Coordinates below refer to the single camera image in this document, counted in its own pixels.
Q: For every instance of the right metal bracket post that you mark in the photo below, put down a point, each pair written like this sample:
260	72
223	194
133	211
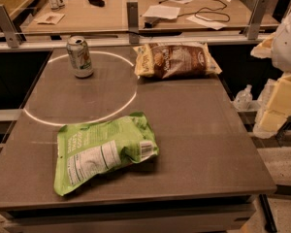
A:
251	32

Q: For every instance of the brown and yellow chip bag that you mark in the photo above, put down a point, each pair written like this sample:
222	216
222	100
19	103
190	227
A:
165	61

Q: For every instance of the metal bracket post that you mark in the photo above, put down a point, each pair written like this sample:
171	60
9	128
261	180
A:
251	32
11	35
133	21

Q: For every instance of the left metal bracket post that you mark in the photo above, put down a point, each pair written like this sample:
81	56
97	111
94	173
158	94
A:
11	35

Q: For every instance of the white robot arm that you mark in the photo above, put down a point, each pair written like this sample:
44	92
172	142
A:
281	48

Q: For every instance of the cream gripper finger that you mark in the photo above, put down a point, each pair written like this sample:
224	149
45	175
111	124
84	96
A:
264	49
275	107

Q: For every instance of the green rice chip bag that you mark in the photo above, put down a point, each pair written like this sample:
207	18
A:
91	149

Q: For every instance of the black computer mouse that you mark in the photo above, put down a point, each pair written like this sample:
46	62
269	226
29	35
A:
97	3

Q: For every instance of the white paper sheet centre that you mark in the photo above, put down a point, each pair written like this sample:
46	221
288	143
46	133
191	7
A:
161	11

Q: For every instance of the clear sanitizer bottle left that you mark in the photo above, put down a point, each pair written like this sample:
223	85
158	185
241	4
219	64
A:
243	98

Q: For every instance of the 7up soda can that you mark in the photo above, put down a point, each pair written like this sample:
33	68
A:
79	55

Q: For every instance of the middle metal bracket post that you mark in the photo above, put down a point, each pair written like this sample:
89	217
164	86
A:
133	21

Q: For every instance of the white paper sheet right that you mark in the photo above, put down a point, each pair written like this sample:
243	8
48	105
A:
206	22

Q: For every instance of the small paper packet left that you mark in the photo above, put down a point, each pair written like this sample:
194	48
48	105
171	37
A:
50	18

